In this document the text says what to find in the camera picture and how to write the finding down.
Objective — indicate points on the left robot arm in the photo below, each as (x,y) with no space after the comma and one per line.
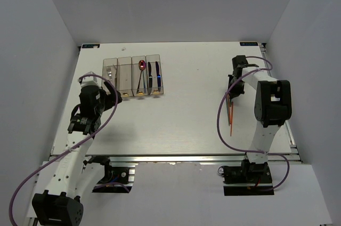
(61,201)

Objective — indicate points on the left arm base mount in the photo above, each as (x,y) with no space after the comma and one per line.
(115,179)

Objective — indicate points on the white front panel board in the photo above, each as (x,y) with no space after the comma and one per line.
(192,194)

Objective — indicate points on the blue label sticker left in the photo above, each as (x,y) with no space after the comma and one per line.
(90,46)

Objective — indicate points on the iridescent rainbow spoon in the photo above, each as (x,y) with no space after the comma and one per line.
(142,68)

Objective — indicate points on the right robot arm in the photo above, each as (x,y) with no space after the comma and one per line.
(272,108)

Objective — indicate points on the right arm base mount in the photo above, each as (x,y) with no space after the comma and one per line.
(247,180)

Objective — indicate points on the blue label sticker right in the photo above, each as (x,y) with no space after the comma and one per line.
(248,43)

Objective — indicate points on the black knife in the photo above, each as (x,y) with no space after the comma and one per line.
(150,78)

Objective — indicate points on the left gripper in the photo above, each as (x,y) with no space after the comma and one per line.
(110,88)

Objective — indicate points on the aluminium table edge rail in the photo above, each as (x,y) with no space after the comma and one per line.
(175,159)

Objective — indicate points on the orange chopstick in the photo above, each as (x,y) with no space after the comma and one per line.
(229,115)
(231,105)

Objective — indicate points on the blue label sticker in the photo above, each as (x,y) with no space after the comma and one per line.
(90,46)
(248,43)

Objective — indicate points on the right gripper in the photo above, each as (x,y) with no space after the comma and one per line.
(235,93)

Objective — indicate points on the black spoon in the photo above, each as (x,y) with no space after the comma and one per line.
(141,77)

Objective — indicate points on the iridescent blue knife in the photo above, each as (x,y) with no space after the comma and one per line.
(158,76)

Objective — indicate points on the fork with pink handle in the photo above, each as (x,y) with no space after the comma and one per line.
(109,73)

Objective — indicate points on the smoky clear container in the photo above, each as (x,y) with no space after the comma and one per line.
(136,74)
(124,76)
(108,62)
(152,59)

